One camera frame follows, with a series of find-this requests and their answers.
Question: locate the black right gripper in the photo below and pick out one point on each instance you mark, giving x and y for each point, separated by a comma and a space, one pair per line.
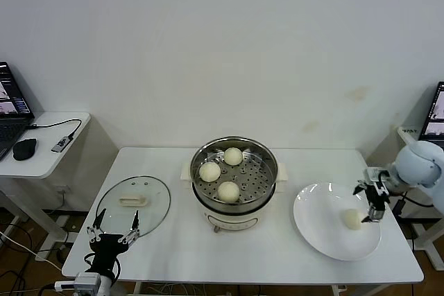
378, 193

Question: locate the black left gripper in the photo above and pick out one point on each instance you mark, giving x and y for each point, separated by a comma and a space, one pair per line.
105, 244

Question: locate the white steamed baozi bun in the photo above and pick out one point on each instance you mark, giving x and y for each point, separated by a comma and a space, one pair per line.
209, 172
351, 219
228, 191
233, 156

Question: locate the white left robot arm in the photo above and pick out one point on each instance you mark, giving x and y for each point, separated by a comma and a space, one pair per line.
105, 284

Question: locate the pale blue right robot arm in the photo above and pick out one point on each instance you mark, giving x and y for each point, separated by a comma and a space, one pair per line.
419, 167

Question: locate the perforated steel steamer basket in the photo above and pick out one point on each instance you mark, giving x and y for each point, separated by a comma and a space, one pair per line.
253, 185

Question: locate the round white plate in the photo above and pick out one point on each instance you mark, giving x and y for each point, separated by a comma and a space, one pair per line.
312, 213

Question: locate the white side table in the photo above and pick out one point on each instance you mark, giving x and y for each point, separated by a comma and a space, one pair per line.
409, 135
52, 164

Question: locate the grey usb hub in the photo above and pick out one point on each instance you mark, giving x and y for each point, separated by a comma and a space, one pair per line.
62, 144

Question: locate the black open laptop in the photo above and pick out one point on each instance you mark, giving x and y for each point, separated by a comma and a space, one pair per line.
435, 115
10, 126

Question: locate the cream electric cooker base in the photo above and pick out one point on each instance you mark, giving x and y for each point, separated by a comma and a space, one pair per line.
232, 219

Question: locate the black computer mouse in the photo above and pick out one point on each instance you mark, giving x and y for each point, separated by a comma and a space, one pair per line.
24, 148

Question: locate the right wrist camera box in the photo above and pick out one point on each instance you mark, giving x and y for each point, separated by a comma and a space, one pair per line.
373, 174

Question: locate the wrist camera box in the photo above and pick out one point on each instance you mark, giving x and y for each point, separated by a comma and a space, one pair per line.
373, 174
86, 280

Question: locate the white wall outlet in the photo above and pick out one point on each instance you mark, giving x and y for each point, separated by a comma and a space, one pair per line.
64, 191

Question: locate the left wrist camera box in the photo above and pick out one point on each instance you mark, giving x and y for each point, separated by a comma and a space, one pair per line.
86, 280

